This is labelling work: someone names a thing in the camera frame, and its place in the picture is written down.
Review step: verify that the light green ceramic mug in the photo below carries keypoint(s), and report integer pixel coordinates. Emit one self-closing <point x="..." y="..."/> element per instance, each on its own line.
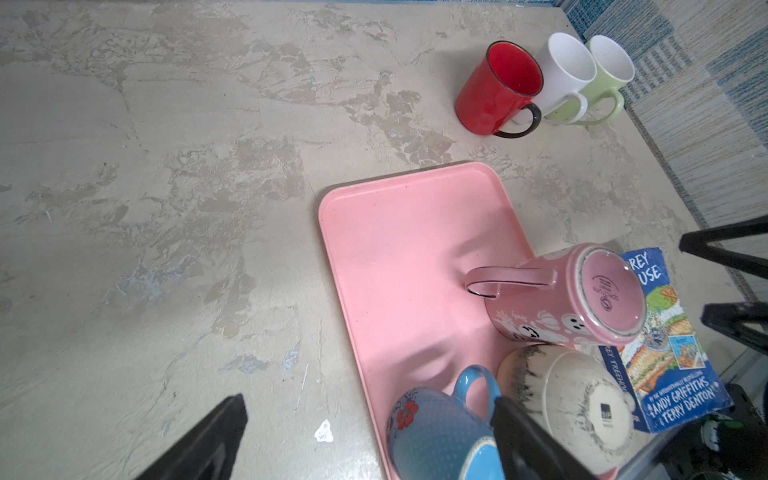
<point x="615" y="70"/>

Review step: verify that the red ceramic mug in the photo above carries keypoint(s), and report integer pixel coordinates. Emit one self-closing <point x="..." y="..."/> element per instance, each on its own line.
<point x="504" y="84"/>

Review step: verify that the white ceramic mug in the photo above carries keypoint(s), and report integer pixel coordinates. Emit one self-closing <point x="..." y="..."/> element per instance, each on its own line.
<point x="566" y="67"/>

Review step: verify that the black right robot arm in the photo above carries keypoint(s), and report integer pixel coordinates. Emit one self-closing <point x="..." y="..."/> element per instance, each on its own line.
<point x="730" y="443"/>

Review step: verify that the blue ceramic mug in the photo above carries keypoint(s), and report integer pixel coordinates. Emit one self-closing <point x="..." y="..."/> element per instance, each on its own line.
<point x="433" y="435"/>

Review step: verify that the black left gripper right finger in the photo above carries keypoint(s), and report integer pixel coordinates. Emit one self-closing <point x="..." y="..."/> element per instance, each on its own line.
<point x="527" y="451"/>

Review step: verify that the beige speckled ceramic mug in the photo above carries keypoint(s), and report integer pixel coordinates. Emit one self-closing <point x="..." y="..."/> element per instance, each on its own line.
<point x="574" y="398"/>

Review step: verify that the pink patterned glass mug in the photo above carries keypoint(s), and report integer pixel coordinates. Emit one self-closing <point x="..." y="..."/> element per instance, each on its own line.
<point x="583" y="295"/>

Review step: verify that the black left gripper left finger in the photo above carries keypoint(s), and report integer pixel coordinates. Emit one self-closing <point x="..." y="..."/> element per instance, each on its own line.
<point x="209" y="449"/>

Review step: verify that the pink plastic tray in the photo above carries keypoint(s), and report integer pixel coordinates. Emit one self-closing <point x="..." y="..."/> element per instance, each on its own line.
<point x="399" y="250"/>

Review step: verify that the blue treehouse paperback book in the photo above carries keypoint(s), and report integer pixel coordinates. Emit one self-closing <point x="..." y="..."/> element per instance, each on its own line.
<point x="664" y="370"/>

